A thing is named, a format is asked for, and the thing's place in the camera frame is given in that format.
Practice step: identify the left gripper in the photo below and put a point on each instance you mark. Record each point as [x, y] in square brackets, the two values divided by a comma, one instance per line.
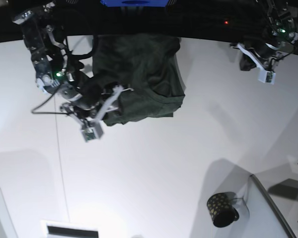
[261, 55]

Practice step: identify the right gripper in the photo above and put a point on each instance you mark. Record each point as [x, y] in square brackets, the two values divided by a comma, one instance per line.
[87, 102]

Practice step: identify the dark green t-shirt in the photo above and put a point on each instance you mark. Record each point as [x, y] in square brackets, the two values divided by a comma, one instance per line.
[144, 64]

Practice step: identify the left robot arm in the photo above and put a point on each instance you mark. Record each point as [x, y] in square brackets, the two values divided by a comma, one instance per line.
[276, 42]

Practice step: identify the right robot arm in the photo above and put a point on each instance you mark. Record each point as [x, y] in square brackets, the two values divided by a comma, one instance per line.
[59, 72]

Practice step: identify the grey metal side table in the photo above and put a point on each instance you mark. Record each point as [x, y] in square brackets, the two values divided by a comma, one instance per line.
[273, 212]

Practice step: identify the blue box with oval hole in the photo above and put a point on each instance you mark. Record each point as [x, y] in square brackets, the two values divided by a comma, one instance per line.
[130, 3]

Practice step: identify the black mug with gold dots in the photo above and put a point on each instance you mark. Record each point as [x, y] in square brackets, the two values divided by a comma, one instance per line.
[221, 210]

